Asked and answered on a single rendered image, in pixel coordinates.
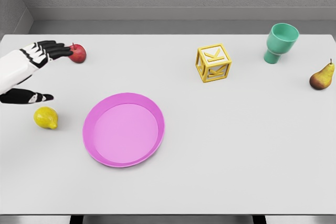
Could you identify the red apple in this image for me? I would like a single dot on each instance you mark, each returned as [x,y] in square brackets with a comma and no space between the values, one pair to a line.
[78,54]

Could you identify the pink round plate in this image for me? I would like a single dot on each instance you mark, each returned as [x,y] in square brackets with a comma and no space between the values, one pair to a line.
[123,130]

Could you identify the green cup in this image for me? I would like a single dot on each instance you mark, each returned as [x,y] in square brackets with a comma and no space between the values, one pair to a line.
[280,41]

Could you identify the brown yellow pear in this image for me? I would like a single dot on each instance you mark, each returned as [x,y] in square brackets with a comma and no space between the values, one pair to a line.
[322,77]

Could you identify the yellow lemon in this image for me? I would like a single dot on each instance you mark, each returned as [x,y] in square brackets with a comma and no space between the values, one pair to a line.
[45,117]

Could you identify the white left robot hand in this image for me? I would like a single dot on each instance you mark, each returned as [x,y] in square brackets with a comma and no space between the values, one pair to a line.
[15,68]

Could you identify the yellow letter K block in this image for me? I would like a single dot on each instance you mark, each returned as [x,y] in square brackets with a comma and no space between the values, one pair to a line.
[213,63]

